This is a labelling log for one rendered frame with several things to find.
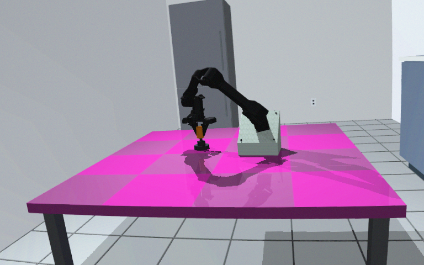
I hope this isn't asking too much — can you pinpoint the orange knob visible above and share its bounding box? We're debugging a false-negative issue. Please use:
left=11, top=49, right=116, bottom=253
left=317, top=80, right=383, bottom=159
left=196, top=126, right=204, bottom=139

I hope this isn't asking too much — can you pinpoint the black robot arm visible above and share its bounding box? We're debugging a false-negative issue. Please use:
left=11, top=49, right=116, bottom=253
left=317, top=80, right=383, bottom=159
left=181, top=67, right=270, bottom=132

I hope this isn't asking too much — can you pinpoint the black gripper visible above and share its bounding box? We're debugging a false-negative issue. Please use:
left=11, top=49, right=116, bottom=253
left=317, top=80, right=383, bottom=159
left=182, top=107, right=216, bottom=136

